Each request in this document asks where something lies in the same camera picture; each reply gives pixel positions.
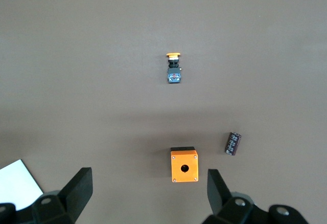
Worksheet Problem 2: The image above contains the white drawer cabinet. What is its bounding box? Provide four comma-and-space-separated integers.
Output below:
0, 159, 44, 211

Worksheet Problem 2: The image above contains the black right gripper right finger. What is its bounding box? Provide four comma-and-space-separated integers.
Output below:
203, 169, 309, 224

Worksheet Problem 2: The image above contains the orange box with hole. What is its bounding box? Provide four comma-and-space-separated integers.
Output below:
170, 146, 199, 183

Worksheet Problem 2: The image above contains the orange-capped push button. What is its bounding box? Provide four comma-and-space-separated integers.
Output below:
165, 52, 182, 84

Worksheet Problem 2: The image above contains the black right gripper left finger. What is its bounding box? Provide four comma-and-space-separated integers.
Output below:
0, 167, 93, 224

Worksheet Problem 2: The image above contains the small black contact block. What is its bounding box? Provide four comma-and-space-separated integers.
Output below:
224, 131, 242, 156

